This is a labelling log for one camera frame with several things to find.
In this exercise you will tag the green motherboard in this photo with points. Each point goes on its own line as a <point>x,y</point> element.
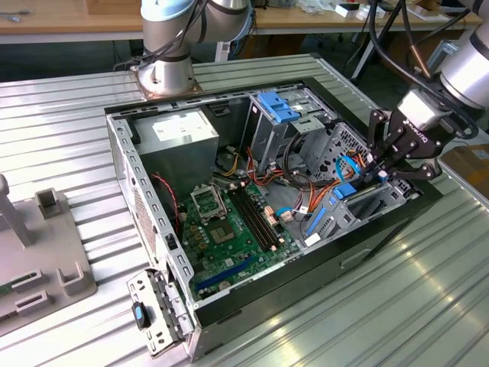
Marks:
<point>237,252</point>

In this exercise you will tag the brown square base plate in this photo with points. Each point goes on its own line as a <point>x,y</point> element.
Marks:
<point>198,88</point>

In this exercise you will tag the hard disk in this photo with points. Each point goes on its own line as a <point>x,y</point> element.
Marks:
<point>345,190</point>

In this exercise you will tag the white box black lid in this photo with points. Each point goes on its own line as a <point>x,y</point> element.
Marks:
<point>345,12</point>

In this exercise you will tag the blue plastic cage latch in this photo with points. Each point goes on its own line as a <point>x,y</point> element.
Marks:
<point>275,105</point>

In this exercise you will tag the grey optical drive cage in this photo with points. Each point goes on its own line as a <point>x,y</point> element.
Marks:
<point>267,137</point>

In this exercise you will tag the grey metal disk bay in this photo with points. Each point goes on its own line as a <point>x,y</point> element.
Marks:
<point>340,219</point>

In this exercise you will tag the wooden desk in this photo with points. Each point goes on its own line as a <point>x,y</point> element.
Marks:
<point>305,23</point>
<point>57,23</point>

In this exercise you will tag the blue expansion slot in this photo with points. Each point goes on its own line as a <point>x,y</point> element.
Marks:
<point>223,275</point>

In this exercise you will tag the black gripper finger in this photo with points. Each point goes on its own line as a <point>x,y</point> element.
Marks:
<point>420,171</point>
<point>376,130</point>

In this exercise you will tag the grey power supply unit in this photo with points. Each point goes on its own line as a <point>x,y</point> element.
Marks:
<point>179,160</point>

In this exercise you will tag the cardboard box with label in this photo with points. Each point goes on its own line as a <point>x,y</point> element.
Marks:
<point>473,172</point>

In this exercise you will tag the square brown chipset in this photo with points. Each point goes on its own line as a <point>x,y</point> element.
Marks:
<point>221,234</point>

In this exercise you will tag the CPU socket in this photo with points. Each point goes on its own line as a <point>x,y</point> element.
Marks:
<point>206,204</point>

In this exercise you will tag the small cardboard box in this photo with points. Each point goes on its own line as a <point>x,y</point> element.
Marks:
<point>111,7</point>

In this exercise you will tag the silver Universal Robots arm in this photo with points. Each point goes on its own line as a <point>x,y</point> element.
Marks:
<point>164,72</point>

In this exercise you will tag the silver hinged slot bracket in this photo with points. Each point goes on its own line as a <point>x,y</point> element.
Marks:
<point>143,284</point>

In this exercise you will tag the black open PC case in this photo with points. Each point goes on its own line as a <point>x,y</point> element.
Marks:
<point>305,275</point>

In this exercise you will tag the black case fan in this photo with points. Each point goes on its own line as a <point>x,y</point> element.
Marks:
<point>168,206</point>

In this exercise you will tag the green RAM stick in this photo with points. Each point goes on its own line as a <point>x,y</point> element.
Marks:
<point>5,289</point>

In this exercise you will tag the grey parts rack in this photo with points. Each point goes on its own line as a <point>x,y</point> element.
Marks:
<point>49,237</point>

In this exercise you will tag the black RAM slot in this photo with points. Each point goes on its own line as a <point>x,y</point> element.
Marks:
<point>257,218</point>
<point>261,218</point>
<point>253,218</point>
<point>248,218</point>

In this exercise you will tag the black and blue latch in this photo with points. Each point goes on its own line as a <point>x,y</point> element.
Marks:
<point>139,315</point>

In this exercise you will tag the silver coin battery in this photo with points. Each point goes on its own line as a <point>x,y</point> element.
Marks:
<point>225,285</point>

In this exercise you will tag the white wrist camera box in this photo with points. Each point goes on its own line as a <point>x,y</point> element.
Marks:
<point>420,107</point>

